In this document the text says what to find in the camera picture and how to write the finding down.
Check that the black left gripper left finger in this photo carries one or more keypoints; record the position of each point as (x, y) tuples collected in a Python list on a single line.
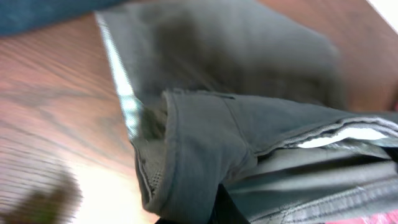
[(58, 205)]

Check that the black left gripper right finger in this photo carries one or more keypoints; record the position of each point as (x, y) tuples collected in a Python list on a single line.
[(197, 204)]

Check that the grey shorts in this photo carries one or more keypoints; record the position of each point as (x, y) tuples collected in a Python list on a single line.
[(234, 93)]

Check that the folded navy blue garment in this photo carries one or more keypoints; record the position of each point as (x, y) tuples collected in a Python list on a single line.
[(21, 15)]

